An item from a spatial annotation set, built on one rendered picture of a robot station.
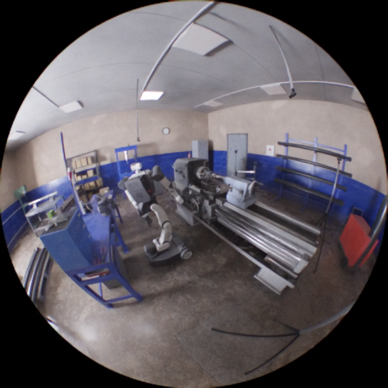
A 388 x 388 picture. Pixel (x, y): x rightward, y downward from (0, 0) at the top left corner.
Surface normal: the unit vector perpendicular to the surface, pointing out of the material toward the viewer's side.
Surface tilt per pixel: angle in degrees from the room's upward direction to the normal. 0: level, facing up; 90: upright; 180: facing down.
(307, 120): 90
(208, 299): 0
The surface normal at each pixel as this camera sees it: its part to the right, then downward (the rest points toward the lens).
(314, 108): -0.84, 0.24
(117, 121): 0.55, 0.30
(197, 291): -0.04, -0.92
